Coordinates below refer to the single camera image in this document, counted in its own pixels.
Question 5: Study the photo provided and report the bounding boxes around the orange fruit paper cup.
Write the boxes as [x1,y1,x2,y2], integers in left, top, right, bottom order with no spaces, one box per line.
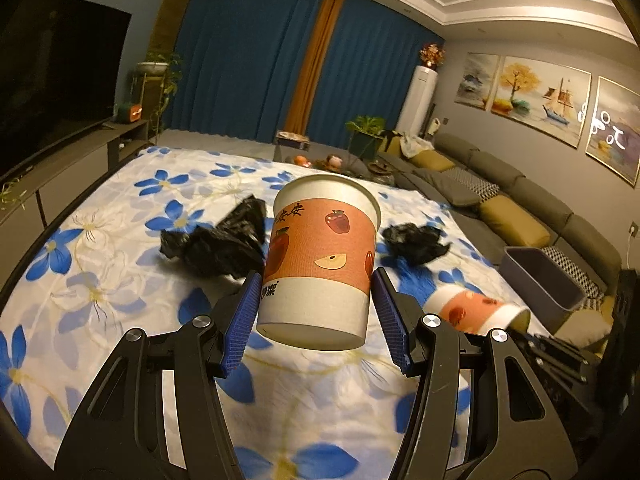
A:
[256,174,382,351]

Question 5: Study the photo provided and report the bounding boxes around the dark plastic trash bin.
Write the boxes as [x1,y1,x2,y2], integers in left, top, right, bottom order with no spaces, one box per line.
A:
[499,247,586,334]

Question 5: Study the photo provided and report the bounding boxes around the grey white near cushion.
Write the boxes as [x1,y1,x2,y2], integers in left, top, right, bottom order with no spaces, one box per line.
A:
[554,310,612,349]

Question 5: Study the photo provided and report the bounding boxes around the black white patterned cushion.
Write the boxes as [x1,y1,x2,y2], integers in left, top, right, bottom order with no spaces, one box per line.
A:
[542,246,602,300]

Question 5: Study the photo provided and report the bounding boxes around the floral white blue tablecloth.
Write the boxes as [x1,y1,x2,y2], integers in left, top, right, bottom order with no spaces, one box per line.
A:
[0,145,532,480]

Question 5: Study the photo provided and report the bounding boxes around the black crumpled bag left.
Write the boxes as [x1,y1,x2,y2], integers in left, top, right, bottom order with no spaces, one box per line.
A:
[160,195,266,278]

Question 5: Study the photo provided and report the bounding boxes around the yellow cushion middle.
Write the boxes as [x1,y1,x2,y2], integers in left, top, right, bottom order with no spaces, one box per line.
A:
[480,195,551,248]

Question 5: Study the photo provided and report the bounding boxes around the yellow cushion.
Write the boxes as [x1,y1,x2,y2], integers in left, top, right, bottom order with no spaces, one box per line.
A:
[410,150,456,172]
[480,195,551,248]

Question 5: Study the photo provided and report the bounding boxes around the grey sectional sofa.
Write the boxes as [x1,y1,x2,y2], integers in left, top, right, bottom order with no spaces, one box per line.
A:
[378,133,622,296]

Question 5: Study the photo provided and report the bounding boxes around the black plastic bag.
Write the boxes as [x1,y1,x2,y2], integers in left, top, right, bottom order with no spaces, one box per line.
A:
[382,223,450,266]

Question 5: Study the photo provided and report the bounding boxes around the far patterned cushion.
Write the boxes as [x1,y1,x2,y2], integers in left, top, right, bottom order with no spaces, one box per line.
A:
[442,167,500,203]

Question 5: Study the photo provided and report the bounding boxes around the grey flat cushion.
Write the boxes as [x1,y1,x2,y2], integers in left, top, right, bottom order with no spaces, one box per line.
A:
[413,168,480,208]

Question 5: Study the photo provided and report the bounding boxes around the tv cabinet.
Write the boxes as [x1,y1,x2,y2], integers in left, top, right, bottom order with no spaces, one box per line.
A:
[1,120,149,282]

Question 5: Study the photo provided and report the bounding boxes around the right framed painting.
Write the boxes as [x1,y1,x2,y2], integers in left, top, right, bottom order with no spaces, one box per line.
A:
[585,76,640,188]

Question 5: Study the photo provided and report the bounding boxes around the far yellow cushion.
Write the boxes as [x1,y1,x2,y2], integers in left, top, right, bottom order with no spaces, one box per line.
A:
[410,150,456,172]

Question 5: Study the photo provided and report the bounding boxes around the sailboat tree painting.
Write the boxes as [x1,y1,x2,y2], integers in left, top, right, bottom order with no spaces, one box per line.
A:
[490,56,592,148]

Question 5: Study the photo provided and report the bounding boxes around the box on coffee table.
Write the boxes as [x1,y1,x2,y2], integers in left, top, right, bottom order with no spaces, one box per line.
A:
[274,130,310,151]

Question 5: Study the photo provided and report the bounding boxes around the white cloth on sofa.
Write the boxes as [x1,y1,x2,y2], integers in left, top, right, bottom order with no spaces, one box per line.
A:
[400,134,434,158]

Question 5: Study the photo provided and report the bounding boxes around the orange glowing device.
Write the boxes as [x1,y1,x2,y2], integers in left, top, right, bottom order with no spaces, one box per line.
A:
[115,103,142,124]

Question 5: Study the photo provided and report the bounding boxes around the potted green plant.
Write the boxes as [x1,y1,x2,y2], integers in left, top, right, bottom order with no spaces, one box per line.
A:
[345,115,386,160]

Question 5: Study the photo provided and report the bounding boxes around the small left painting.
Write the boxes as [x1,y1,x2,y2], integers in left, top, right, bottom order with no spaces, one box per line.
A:
[454,52,500,110]

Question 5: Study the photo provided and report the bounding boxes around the white standing air conditioner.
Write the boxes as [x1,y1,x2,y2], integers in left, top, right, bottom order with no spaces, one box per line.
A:
[395,66,438,134]

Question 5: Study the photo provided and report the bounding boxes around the plant on tv stand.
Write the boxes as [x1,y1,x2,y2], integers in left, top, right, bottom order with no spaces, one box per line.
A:
[131,51,182,134]

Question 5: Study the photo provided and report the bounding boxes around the blue curtains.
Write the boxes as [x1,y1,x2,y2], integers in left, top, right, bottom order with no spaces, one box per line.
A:
[166,0,444,148]

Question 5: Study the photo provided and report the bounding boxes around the black television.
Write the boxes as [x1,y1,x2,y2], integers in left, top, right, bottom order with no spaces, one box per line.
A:
[1,0,131,176]

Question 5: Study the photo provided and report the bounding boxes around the orange curtain strip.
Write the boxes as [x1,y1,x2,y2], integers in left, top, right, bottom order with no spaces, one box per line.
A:
[284,0,345,136]

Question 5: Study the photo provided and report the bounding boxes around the golden flower ornament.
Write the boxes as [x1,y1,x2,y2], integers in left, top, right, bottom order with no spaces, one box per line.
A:
[419,42,445,70]

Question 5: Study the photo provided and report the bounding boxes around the wall socket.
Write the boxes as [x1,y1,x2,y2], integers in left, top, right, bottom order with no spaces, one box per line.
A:
[628,222,639,237]

